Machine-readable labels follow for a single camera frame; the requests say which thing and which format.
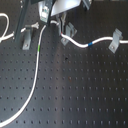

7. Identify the dark metal frame post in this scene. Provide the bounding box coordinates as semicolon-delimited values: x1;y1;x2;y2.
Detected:
14;0;30;42

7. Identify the white cable with tape marks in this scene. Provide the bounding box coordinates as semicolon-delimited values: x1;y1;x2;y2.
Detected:
0;13;128;128

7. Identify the right metal cable clip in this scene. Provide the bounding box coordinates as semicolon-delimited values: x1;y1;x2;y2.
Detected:
109;29;123;53

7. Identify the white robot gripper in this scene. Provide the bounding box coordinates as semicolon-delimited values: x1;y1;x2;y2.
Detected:
39;0;81;33

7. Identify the metal cable clip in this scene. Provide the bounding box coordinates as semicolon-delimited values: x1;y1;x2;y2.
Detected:
109;29;123;53
22;23;39;50
61;23;77;45

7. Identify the middle metal cable clip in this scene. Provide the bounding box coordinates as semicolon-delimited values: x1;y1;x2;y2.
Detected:
61;23;77;45

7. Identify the left metal cable clip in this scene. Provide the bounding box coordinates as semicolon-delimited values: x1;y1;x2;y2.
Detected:
22;23;39;50

